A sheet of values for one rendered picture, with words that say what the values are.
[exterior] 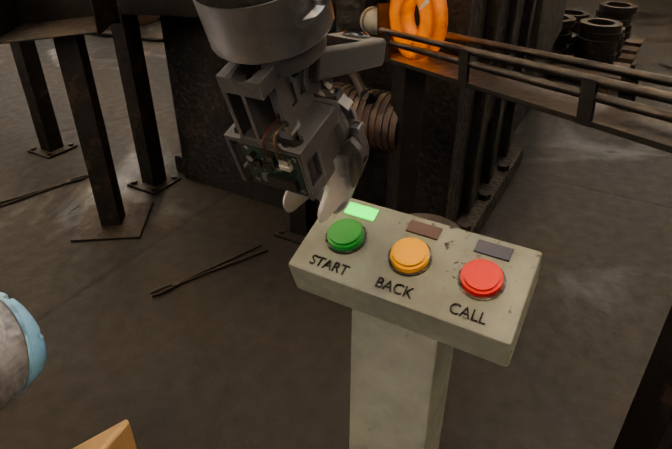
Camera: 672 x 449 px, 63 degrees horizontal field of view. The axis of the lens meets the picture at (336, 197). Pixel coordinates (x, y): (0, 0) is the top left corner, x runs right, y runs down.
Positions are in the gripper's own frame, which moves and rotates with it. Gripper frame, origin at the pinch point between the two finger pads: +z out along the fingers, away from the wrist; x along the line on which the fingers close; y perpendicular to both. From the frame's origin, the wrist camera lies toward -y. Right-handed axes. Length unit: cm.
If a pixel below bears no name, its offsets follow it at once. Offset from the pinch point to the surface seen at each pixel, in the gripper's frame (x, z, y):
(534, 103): 11.6, 11.9, -33.3
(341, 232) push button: -0.3, 5.6, 0.3
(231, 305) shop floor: -52, 75, -13
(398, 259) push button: 6.9, 5.6, 1.3
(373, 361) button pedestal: 5.5, 17.6, 7.7
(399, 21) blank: -20, 18, -57
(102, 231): -106, 77, -19
